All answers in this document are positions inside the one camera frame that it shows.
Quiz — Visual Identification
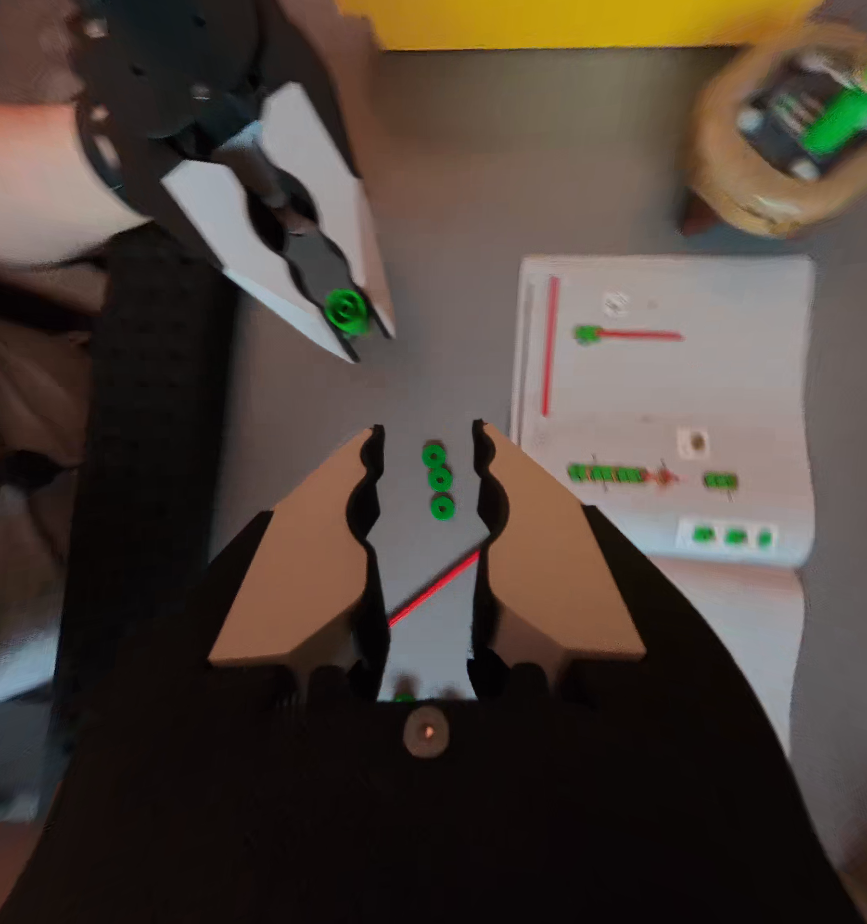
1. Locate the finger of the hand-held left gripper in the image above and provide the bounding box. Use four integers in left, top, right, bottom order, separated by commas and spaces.
259, 79, 398, 342
159, 155, 364, 363

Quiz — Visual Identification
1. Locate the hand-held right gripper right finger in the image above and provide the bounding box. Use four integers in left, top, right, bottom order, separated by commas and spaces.
467, 417, 647, 699

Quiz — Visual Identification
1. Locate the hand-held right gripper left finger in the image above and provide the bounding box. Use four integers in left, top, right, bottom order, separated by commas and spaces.
208, 424, 389, 699

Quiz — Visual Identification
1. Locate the red plastic rod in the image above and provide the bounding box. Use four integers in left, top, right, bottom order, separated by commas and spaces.
388, 549, 482, 629

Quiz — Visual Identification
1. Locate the single green round brick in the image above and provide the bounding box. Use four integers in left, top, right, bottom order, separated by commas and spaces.
324, 287, 371, 338

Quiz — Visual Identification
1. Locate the instruction booklet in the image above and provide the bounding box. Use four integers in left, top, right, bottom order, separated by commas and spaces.
509, 253, 818, 759

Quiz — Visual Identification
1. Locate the person's left forearm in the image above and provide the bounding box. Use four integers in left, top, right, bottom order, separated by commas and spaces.
0, 101, 156, 270

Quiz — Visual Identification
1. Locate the grey desk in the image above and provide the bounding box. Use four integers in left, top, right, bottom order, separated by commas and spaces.
210, 43, 867, 924

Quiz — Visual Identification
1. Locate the yellow storage bin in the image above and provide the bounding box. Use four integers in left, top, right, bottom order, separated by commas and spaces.
334, 0, 828, 53

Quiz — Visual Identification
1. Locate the toy brick bamboo pot model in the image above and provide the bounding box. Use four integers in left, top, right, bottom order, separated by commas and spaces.
680, 20, 867, 241

